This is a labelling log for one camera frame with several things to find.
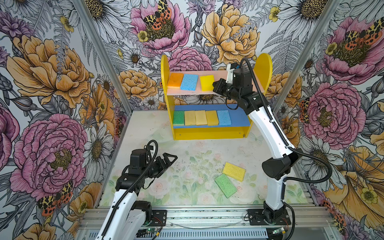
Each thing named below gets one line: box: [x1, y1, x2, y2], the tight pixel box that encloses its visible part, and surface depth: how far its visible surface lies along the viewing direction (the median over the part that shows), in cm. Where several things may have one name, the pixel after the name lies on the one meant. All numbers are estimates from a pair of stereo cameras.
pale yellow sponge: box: [184, 110, 196, 126], surface depth 99 cm
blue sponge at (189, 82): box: [180, 74, 199, 91], surface depth 79 cm
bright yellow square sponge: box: [200, 75, 215, 92], surface depth 77 cm
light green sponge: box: [214, 173, 237, 199], surface depth 85 cm
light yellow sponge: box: [194, 110, 208, 126], surface depth 99 cm
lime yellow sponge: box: [222, 161, 246, 182], surface depth 91 cm
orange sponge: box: [167, 72, 184, 89], surface depth 79 cm
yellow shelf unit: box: [161, 53, 273, 141], surface depth 85 cm
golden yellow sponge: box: [205, 110, 219, 126], surface depth 99 cm
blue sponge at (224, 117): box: [217, 110, 232, 126], surface depth 99 cm
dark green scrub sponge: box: [173, 110, 185, 126], surface depth 98 cm
